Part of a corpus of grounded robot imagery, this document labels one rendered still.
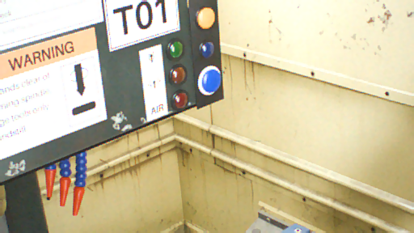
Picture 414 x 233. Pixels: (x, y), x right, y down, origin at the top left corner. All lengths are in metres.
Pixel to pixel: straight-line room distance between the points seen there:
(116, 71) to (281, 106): 1.11
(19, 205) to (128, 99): 0.83
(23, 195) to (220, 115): 0.72
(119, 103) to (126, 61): 0.05
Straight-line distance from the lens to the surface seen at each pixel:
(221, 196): 2.17
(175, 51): 0.78
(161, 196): 2.29
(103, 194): 2.14
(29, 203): 1.57
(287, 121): 1.82
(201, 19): 0.80
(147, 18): 0.76
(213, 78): 0.83
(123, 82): 0.76
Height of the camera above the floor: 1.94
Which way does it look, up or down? 23 degrees down
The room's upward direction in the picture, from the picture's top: 4 degrees counter-clockwise
